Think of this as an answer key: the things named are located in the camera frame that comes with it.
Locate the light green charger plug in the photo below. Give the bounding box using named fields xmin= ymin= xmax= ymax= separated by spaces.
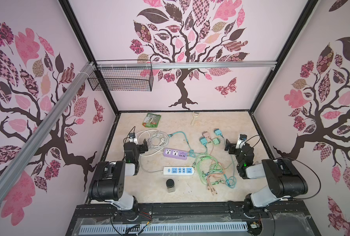
xmin=212 ymin=138 xmax=221 ymax=145

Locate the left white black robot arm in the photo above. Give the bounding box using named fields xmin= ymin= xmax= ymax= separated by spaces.
xmin=88 ymin=140 xmax=148 ymax=214

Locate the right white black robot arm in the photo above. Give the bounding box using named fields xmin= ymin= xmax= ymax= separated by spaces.
xmin=225 ymin=135 xmax=308 ymax=218

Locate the dark teal charger plug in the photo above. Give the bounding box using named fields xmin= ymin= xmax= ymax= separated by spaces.
xmin=214 ymin=128 xmax=223 ymax=137

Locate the green snack packet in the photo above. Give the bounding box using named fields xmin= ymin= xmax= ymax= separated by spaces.
xmin=142 ymin=113 xmax=161 ymax=128

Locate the white blue power strip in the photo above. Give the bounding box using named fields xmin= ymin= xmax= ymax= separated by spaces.
xmin=163 ymin=166 xmax=195 ymax=176

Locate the purple power strip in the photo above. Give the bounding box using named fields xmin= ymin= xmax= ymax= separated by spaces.
xmin=163 ymin=148 xmax=188 ymax=160

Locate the black lid glass jar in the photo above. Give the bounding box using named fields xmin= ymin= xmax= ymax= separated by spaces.
xmin=166 ymin=179 xmax=175 ymax=193

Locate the beige vegetable peeler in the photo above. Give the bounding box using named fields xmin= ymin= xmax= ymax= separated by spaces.
xmin=191 ymin=112 xmax=200 ymax=126

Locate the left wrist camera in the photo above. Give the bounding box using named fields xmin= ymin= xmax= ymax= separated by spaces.
xmin=128 ymin=132 xmax=138 ymax=144

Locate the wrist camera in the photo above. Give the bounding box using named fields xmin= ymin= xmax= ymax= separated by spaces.
xmin=128 ymin=132 xmax=138 ymax=144
xmin=236 ymin=134 xmax=247 ymax=149

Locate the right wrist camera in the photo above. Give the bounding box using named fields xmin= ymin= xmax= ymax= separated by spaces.
xmin=236 ymin=134 xmax=247 ymax=149

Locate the white coiled power cord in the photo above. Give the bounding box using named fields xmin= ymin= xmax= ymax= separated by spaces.
xmin=135 ymin=129 xmax=170 ymax=174

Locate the light green charging cable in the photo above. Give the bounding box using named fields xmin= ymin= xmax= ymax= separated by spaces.
xmin=192 ymin=144 xmax=226 ymax=186

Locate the aqua charging cable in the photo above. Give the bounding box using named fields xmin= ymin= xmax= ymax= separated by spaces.
xmin=220 ymin=135 xmax=238 ymax=189

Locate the pink charging cable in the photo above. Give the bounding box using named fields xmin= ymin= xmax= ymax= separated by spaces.
xmin=204 ymin=138 xmax=226 ymax=196

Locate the black wire basket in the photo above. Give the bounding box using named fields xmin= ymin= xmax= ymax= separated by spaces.
xmin=88 ymin=59 xmax=154 ymax=91

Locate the white slotted cable duct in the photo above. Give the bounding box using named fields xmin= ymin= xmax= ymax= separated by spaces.
xmin=78 ymin=222 xmax=248 ymax=236

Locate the rear aluminium rail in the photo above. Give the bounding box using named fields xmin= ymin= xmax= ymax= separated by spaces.
xmin=97 ymin=61 xmax=277 ymax=70

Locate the aluminium rail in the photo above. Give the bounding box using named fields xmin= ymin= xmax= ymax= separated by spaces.
xmin=97 ymin=61 xmax=277 ymax=70
xmin=0 ymin=62 xmax=95 ymax=204

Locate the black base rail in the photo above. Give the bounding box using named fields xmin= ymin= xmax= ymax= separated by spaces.
xmin=74 ymin=200 xmax=305 ymax=220

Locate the left aluminium rail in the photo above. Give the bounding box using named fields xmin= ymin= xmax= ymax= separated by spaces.
xmin=0 ymin=62 xmax=95 ymax=204

